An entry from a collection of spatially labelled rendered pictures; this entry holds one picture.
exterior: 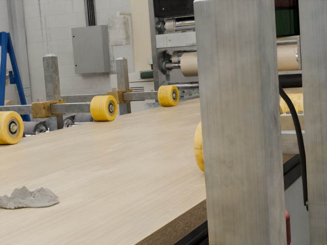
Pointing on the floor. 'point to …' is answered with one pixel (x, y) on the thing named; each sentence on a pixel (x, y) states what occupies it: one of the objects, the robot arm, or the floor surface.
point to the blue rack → (6, 41)
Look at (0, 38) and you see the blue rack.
